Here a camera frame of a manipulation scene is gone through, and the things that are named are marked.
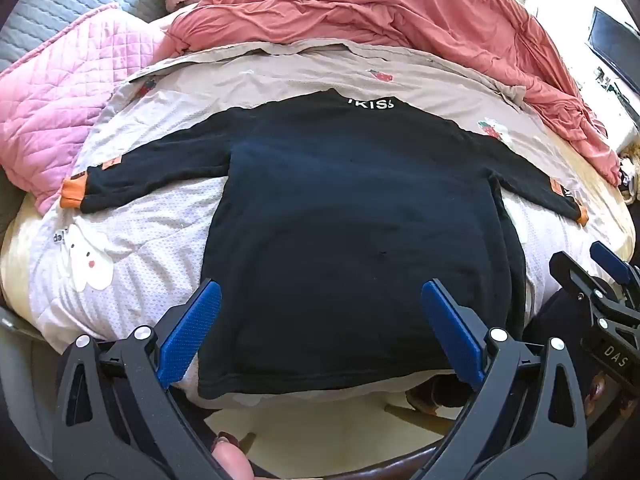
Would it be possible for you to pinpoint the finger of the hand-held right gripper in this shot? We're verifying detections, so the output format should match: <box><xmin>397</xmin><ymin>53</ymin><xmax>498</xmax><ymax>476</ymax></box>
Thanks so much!
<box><xmin>589</xmin><ymin>241</ymin><xmax>640</xmax><ymax>301</ymax></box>
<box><xmin>549</xmin><ymin>251</ymin><xmax>626</xmax><ymax>331</ymax></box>

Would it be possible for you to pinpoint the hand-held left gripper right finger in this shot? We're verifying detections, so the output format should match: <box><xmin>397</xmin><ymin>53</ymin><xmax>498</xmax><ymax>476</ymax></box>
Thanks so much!
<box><xmin>421</xmin><ymin>279</ymin><xmax>588</xmax><ymax>480</ymax></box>

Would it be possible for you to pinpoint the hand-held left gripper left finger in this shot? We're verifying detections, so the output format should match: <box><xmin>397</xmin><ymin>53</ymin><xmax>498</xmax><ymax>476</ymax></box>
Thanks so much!
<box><xmin>52</xmin><ymin>280</ymin><xmax>236</xmax><ymax>480</ymax></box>

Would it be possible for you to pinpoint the black sweater with orange cuffs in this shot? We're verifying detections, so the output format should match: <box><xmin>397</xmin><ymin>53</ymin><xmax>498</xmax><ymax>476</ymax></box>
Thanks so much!
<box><xmin>60</xmin><ymin>87</ymin><xmax>588</xmax><ymax>401</ymax></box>

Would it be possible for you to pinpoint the person's right hand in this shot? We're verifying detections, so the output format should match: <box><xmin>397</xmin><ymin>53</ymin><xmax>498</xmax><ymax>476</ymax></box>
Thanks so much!
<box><xmin>582</xmin><ymin>375</ymin><xmax>608</xmax><ymax>413</ymax></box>

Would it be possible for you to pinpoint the person's left hand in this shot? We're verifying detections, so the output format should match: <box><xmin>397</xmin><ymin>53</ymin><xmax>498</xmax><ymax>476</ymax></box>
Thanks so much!
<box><xmin>210</xmin><ymin>430</ymin><xmax>256</xmax><ymax>480</ymax></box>

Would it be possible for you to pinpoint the dark brown object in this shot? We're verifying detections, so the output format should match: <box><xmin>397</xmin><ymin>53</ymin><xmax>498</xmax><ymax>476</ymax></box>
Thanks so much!
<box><xmin>406</xmin><ymin>375</ymin><xmax>468</xmax><ymax>413</ymax></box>

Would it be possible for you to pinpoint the beige bear strawberry printed blanket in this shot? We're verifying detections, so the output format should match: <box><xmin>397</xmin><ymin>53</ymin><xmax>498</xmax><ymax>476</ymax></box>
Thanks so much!
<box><xmin>27</xmin><ymin>40</ymin><xmax>631</xmax><ymax>411</ymax></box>

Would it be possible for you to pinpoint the cream bed sheet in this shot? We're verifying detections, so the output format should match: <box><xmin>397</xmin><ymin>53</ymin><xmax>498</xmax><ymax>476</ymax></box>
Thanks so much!
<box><xmin>0</xmin><ymin>130</ymin><xmax>638</xmax><ymax>466</ymax></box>

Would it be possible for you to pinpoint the black monitor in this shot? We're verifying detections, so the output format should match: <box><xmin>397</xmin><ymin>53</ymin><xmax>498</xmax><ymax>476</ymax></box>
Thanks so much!
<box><xmin>587</xmin><ymin>6</ymin><xmax>640</xmax><ymax>106</ymax></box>

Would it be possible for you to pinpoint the pink quilted blanket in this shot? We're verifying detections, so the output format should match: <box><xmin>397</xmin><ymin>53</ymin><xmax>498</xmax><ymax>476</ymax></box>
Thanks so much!
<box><xmin>0</xmin><ymin>2</ymin><xmax>168</xmax><ymax>216</ymax></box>

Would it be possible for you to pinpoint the coral duvet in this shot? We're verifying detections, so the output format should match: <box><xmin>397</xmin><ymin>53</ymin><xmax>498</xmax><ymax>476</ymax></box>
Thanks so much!
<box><xmin>162</xmin><ymin>0</ymin><xmax>623</xmax><ymax>186</ymax></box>

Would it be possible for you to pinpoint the grey quilted cover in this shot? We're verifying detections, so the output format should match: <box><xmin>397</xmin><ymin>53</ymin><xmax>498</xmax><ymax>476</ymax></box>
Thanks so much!
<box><xmin>0</xmin><ymin>0</ymin><xmax>176</xmax><ymax>76</ymax></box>

